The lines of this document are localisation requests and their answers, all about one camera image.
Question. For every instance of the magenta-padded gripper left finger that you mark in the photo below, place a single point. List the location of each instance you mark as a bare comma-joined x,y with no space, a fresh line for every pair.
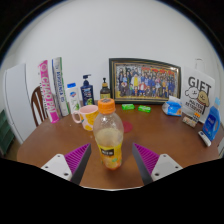
74,160

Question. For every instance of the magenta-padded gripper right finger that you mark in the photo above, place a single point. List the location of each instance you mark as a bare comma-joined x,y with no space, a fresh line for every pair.
150,160

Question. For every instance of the orange juice bottle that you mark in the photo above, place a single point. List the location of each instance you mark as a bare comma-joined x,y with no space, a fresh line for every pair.
108,136

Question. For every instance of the pink mug with yellow fruit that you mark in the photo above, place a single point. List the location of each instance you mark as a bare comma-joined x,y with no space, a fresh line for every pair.
87,116

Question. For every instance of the small green packet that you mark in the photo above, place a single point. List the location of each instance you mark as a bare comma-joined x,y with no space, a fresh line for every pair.
144,108
128,106

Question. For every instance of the small beige snack packet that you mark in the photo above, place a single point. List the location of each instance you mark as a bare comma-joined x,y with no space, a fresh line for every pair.
189,121

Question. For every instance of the white remote control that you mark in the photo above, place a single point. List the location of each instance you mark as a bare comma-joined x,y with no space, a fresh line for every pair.
204,138

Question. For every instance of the white bottle with blue cap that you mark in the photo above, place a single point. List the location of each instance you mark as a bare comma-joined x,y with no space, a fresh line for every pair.
73,98

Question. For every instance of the colourful puzzle cube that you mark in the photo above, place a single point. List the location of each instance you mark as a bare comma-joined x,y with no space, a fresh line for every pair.
197,117

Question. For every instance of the brown wooden chair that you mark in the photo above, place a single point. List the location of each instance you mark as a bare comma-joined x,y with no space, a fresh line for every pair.
37,106

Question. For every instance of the dark blue pump bottle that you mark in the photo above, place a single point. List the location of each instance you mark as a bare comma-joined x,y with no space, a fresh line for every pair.
87,95

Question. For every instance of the blue detergent bottle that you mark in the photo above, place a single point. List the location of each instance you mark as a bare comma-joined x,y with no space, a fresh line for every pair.
212,125

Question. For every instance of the green plastic crate stack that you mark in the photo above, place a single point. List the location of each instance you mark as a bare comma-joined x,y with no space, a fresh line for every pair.
6,131

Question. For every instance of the small brown pump bottle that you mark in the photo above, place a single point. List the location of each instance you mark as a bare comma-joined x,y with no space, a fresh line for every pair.
105,91

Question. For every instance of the framed group picture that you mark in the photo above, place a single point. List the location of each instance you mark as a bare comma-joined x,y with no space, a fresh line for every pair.
145,81

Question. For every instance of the white paper gift bag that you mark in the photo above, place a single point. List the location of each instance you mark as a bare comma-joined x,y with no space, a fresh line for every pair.
196,93

